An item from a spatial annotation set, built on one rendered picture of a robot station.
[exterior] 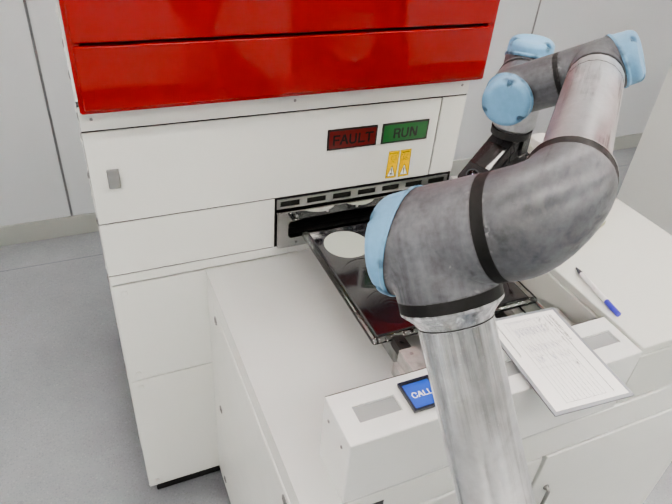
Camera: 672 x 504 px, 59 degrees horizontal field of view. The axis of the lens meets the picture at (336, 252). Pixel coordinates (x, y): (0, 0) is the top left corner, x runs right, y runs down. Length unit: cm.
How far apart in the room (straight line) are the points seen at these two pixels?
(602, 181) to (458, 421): 29
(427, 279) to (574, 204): 16
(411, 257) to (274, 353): 59
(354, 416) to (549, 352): 36
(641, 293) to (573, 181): 70
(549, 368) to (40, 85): 223
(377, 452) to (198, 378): 78
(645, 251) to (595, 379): 45
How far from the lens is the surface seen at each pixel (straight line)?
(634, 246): 142
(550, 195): 58
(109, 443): 211
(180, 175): 122
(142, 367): 152
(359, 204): 139
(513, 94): 93
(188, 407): 166
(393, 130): 135
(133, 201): 124
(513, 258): 58
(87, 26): 105
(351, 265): 125
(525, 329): 108
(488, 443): 68
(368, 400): 91
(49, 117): 276
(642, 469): 162
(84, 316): 255
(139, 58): 107
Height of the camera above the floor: 165
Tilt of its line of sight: 36 degrees down
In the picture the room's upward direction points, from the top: 5 degrees clockwise
